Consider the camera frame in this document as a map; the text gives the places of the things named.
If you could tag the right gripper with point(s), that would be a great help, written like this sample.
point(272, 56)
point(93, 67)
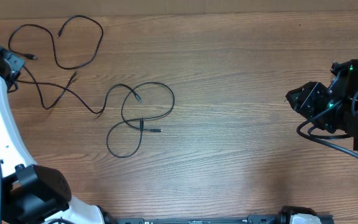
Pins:
point(304, 95)

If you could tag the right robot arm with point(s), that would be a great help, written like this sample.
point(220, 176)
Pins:
point(345, 138)

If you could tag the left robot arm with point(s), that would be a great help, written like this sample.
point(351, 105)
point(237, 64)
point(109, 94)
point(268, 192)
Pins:
point(30, 193)

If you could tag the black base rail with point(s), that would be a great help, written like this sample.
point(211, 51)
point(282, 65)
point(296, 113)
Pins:
point(287, 215)

